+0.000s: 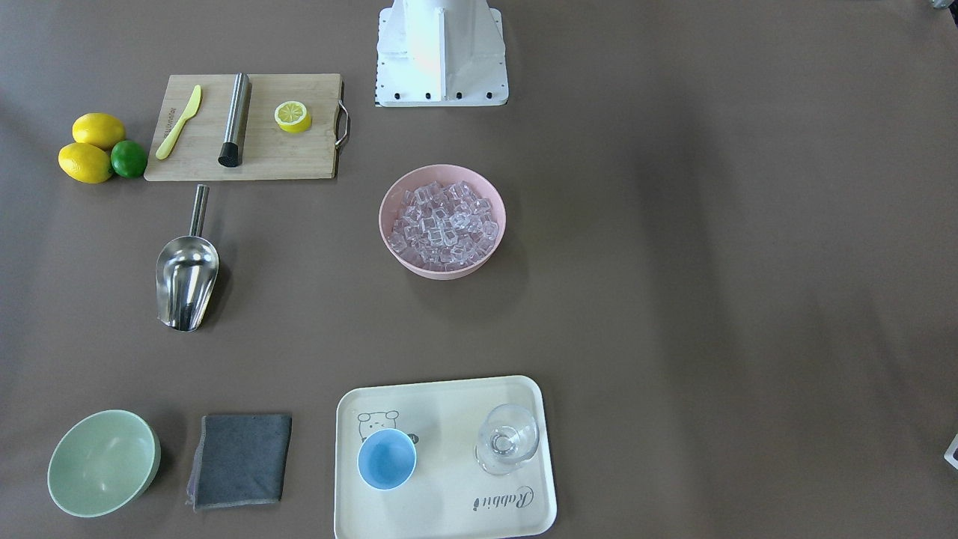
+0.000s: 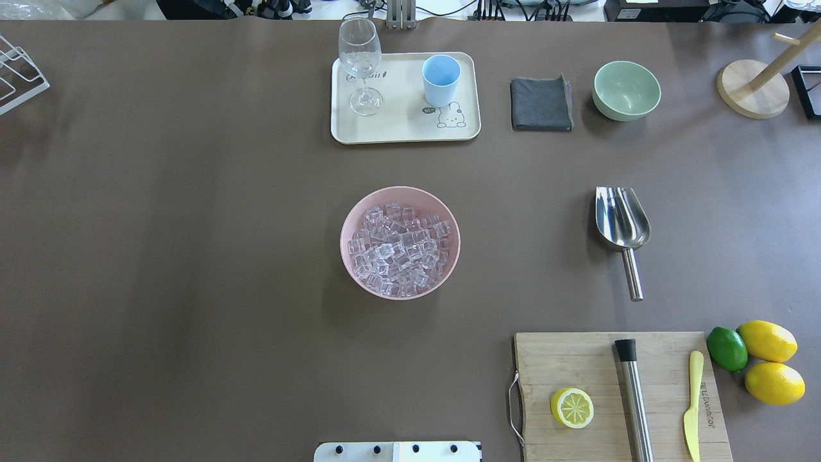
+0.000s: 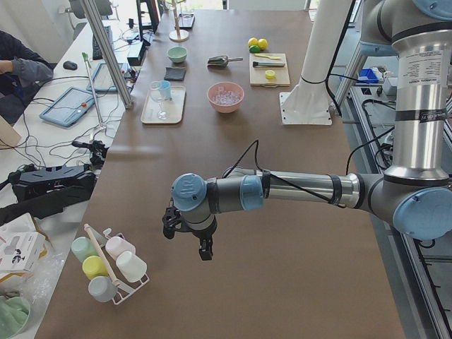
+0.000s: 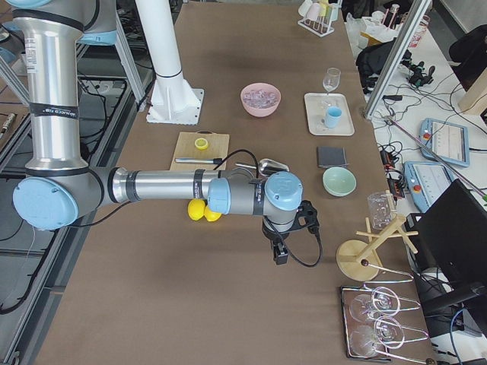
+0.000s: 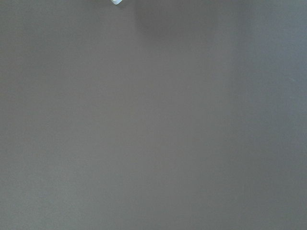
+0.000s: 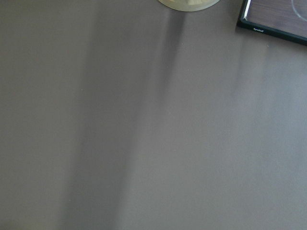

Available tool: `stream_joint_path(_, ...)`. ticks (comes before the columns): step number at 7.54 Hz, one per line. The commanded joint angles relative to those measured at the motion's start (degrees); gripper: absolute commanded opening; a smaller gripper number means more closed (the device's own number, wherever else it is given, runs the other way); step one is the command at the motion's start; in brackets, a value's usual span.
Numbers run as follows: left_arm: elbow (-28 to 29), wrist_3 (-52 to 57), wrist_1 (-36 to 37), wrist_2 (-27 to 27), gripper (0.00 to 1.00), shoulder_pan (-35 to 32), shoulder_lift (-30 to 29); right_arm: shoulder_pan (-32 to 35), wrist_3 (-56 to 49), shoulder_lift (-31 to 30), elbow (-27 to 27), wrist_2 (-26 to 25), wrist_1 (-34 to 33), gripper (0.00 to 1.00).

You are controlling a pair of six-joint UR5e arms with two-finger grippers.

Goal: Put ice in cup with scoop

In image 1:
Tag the half lemon slice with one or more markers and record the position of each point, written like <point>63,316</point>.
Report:
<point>292,117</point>

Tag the yellow lemon upper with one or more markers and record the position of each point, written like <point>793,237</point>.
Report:
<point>100,129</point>

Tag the pile of clear ice cubes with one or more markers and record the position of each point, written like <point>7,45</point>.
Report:
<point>442,228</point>

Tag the light blue cup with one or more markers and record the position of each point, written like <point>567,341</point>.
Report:
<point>387,459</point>

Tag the bamboo cutting board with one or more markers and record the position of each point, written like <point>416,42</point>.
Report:
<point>268,153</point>

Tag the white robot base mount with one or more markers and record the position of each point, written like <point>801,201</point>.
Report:
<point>441,54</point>

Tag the mint green bowl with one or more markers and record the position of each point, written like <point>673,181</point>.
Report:
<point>102,463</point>

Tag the yellow plastic knife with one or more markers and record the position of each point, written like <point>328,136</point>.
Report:
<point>169,142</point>

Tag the yellow lemon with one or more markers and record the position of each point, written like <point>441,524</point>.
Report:
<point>85,163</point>
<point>100,129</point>

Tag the pink bowl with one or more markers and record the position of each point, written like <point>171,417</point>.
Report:
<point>445,174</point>

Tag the steel muddler black tip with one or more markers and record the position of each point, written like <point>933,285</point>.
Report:
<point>232,146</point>

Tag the stainless steel ice scoop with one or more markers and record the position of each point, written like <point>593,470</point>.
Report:
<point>186,271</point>

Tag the grey folded cloth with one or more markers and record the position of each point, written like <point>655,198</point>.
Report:
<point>239,461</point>

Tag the cream serving tray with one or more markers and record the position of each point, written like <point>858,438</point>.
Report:
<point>448,495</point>

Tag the green lime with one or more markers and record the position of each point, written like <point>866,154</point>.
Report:
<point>129,159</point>

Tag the clear wine glass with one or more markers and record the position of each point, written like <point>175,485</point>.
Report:
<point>508,438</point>

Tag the yellow lemon lower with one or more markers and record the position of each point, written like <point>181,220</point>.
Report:
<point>85,163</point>

